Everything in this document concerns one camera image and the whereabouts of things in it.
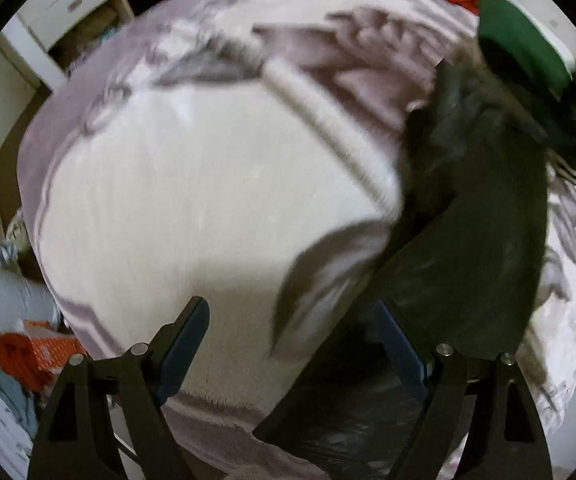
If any white drawer cabinet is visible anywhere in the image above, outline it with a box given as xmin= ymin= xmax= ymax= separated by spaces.
xmin=0 ymin=0 xmax=136 ymax=168

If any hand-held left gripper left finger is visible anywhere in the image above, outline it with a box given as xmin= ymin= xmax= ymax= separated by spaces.
xmin=27 ymin=296 xmax=211 ymax=480

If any green garment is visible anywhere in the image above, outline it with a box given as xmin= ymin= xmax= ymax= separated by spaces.
xmin=478 ymin=0 xmax=576 ymax=133

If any grey and white blanket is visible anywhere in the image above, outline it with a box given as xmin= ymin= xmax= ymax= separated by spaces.
xmin=18 ymin=0 xmax=576 ymax=480

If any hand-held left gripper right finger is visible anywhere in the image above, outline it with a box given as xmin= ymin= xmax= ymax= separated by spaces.
xmin=374 ymin=300 xmax=554 ymax=480

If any orange patterned box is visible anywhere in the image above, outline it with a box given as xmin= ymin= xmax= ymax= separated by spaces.
xmin=0 ymin=321 xmax=89 ymax=393

